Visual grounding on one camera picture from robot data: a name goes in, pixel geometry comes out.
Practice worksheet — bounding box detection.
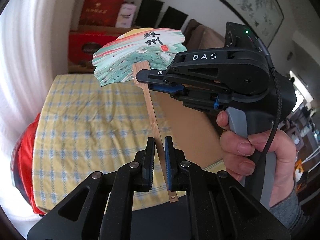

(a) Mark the brown cardboard box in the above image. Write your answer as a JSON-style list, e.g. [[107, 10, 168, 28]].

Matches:
[[152, 92, 226, 172]]

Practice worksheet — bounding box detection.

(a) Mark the red chocolate gift box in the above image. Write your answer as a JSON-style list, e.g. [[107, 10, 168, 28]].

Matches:
[[68, 31, 119, 64]]

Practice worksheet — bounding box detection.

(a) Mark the black speaker left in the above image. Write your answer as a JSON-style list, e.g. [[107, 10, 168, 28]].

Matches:
[[135, 0, 164, 28]]

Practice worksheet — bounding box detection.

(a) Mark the yellow blue plaid cloth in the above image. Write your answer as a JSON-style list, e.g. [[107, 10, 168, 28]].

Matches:
[[32, 74, 148, 212]]

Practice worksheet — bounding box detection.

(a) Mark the white curtain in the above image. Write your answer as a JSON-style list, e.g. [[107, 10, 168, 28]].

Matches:
[[1, 0, 75, 221]]

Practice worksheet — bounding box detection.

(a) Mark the painted paper hand fan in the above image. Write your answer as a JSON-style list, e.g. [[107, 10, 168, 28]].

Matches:
[[91, 27, 186, 203]]

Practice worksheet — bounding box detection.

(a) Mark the framed ink painting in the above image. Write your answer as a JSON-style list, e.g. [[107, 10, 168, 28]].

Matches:
[[220, 0, 284, 46]]

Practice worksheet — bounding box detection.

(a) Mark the black braided cable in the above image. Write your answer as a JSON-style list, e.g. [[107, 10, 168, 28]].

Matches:
[[249, 37, 283, 201]]

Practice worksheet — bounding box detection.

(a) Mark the beige sofa cushion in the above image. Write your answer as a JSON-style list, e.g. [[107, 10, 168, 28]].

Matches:
[[183, 19, 225, 50]]

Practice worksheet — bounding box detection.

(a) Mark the black speaker right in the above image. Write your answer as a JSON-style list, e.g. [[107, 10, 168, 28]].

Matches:
[[158, 7, 188, 30]]

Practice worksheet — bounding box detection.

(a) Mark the dark red gift bag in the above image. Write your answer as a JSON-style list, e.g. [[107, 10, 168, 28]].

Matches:
[[79, 0, 124, 27]]

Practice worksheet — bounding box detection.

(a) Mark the black speaker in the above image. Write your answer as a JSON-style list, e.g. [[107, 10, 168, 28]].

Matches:
[[158, 7, 188, 30], [135, 0, 164, 28]]

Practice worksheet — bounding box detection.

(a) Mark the person's right hand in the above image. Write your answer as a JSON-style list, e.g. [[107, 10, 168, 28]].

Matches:
[[216, 111, 296, 207]]

